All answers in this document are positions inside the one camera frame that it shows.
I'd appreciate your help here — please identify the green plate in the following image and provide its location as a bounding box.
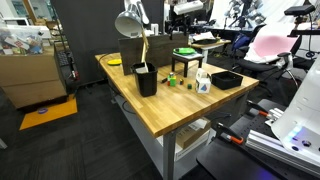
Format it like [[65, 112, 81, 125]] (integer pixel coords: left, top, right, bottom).
[[173, 47, 196, 55]]

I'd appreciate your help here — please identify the black fabric tray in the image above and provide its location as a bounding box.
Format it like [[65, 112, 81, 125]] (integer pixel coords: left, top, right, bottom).
[[211, 71, 243, 90]]

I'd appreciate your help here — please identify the black office chair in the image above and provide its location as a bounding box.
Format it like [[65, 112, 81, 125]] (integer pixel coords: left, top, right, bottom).
[[233, 23, 298, 85]]

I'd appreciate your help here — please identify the orange handled clamp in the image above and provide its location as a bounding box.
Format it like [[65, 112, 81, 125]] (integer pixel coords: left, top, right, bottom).
[[217, 122, 244, 145], [246, 100, 272, 119]]

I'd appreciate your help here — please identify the cardboard box under table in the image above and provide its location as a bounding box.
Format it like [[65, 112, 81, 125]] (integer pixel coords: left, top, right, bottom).
[[176, 117, 211, 149]]

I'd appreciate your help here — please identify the dark wooden back board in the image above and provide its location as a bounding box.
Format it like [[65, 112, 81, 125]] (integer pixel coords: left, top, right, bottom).
[[118, 33, 188, 75]]

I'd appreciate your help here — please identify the beige articulated desk lamp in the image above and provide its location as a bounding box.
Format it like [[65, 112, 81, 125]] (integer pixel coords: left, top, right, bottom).
[[115, 0, 149, 73]]

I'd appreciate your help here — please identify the black trash bin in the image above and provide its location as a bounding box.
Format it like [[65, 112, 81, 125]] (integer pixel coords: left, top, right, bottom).
[[131, 63, 158, 97]]

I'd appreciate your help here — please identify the wooden cabinet with clutter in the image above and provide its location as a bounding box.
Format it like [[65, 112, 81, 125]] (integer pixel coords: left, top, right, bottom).
[[0, 26, 67, 109]]

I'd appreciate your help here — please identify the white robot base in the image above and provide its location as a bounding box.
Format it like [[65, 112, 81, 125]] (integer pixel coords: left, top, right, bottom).
[[271, 57, 320, 166]]

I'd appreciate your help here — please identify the white kitchen scale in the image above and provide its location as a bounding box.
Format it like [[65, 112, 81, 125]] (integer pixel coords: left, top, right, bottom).
[[173, 53, 203, 60]]

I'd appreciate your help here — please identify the small rubiks cube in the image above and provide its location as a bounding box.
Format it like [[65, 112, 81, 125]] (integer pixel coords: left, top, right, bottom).
[[179, 79, 184, 85]]

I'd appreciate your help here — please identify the white carton box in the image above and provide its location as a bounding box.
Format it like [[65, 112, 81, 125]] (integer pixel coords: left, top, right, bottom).
[[196, 68, 211, 94]]

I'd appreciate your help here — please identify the small black stool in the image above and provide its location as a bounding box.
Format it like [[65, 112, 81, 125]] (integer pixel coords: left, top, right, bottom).
[[171, 55, 203, 77]]

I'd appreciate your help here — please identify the yellow disc on table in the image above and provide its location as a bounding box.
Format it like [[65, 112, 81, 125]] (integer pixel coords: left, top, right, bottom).
[[107, 59, 122, 66]]

